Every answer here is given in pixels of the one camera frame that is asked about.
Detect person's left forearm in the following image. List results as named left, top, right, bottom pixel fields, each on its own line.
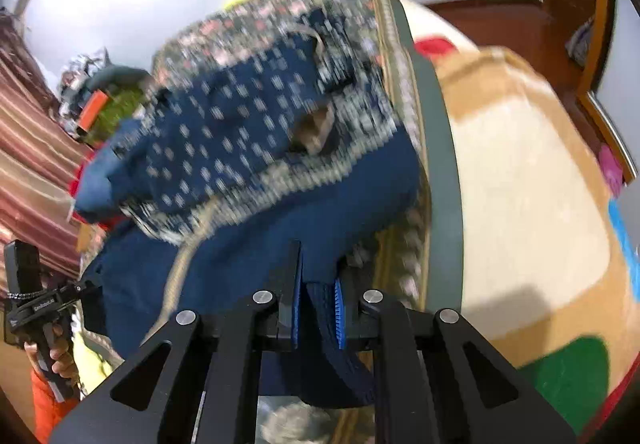
left=30, top=368, right=81, bottom=444

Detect grey clothing by door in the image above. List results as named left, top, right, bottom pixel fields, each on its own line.
left=566, top=19, right=596, bottom=67

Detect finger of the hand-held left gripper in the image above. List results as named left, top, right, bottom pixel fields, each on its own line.
left=75, top=269, right=106, bottom=297

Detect pink object by wall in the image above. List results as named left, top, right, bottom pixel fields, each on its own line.
left=597, top=144, right=626, bottom=197

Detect pale yellow cloth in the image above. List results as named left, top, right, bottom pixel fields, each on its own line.
left=72, top=319, right=123, bottom=397

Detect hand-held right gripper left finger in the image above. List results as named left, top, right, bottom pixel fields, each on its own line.
left=50, top=239, right=303, bottom=444

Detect cream printed blanket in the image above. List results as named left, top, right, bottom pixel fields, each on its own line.
left=400, top=0, right=640, bottom=435

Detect green box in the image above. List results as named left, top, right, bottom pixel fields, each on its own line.
left=82, top=84, right=148, bottom=147

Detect orange box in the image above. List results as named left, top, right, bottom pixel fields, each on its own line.
left=77, top=91, right=108, bottom=131

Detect person's left hand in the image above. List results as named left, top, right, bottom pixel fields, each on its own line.
left=24, top=341, right=81, bottom=392

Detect pile of patterned clothes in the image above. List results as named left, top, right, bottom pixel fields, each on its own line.
left=60, top=49, right=111, bottom=115

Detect floral bedspread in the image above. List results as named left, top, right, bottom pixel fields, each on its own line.
left=150, top=0, right=466, bottom=325

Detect blue denim jeans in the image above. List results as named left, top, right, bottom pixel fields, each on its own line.
left=72, top=116, right=151, bottom=225

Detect grey cushion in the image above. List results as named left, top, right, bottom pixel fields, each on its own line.
left=82, top=64, right=151, bottom=95

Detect striped curtain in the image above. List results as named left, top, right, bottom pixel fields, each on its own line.
left=0, top=9, right=98, bottom=285

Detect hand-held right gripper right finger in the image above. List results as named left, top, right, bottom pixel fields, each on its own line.
left=334, top=269, right=576, bottom=444

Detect navy patterned hoodie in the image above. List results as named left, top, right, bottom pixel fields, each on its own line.
left=72, top=6, right=426, bottom=410

